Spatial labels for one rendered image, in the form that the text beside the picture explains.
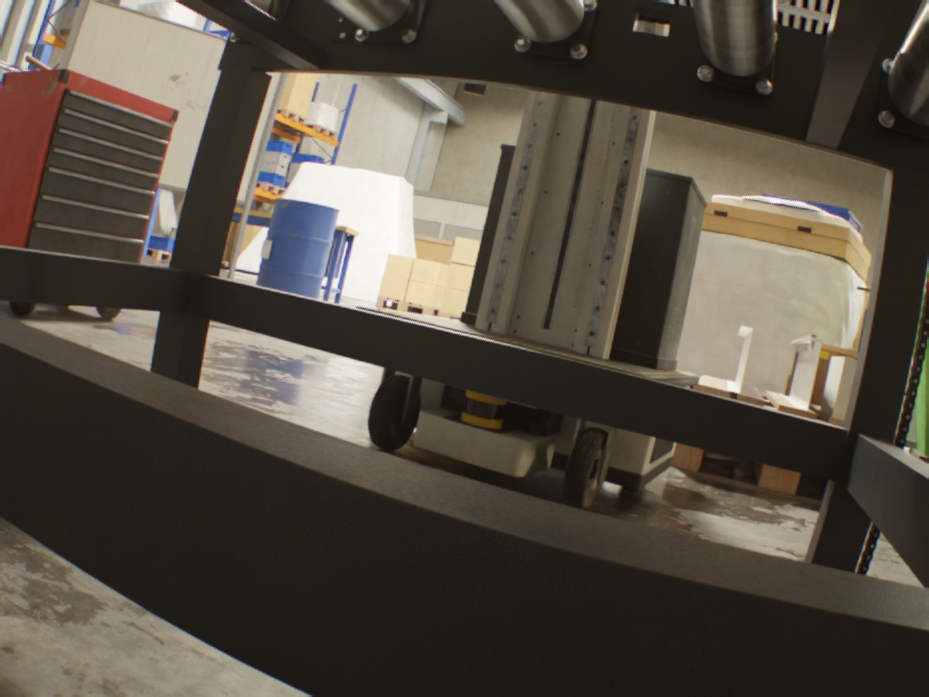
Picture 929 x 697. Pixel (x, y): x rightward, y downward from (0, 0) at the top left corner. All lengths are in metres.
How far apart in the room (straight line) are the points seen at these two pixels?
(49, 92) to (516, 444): 2.17
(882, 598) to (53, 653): 0.68
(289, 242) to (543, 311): 4.64
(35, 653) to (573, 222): 1.70
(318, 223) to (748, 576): 6.41
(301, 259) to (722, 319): 3.48
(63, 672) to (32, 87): 2.66
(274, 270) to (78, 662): 5.95
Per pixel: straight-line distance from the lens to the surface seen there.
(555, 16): 1.14
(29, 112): 3.12
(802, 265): 4.38
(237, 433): 0.26
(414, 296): 11.09
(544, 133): 2.09
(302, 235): 6.54
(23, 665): 0.74
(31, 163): 3.01
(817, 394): 3.68
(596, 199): 2.06
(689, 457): 2.73
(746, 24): 0.98
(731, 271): 4.50
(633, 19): 1.28
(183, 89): 5.87
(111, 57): 5.68
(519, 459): 1.72
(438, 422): 1.78
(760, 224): 4.57
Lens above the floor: 0.40
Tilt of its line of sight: 4 degrees down
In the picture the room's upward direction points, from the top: 13 degrees clockwise
